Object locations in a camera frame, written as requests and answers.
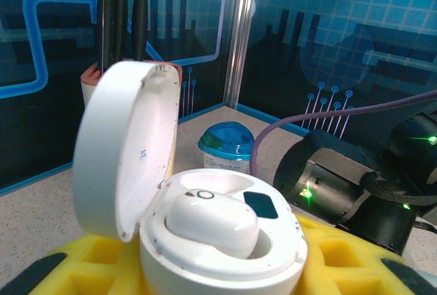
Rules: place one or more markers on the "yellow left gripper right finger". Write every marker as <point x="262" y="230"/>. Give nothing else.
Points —
<point x="341" y="257"/>

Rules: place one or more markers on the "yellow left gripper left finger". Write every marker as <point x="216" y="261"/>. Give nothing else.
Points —
<point x="95" y="250"/>

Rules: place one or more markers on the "white earbud charging case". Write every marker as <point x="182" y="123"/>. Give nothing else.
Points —
<point x="112" y="158"/>

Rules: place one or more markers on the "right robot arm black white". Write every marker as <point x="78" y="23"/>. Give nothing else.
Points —
<point x="413" y="158"/>

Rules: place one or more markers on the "white cup blue lid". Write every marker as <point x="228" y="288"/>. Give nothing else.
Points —
<point x="222" y="138"/>

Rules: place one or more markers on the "beige knife block orange top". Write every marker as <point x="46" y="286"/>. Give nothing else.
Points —
<point x="89" y="80"/>

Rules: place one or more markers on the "aluminium frame post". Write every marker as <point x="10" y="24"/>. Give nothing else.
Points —
<point x="240" y="35"/>

